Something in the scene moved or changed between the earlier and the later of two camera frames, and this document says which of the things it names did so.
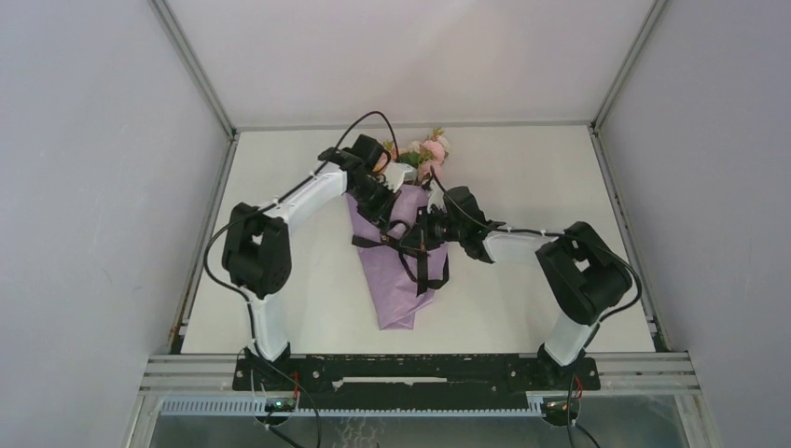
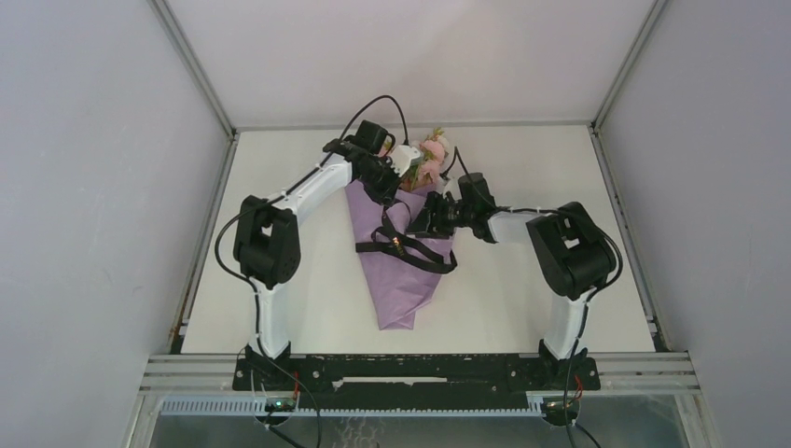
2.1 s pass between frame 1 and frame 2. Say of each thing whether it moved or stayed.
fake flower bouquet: stayed
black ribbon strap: moved
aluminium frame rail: stayed
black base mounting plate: stayed
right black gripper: moved
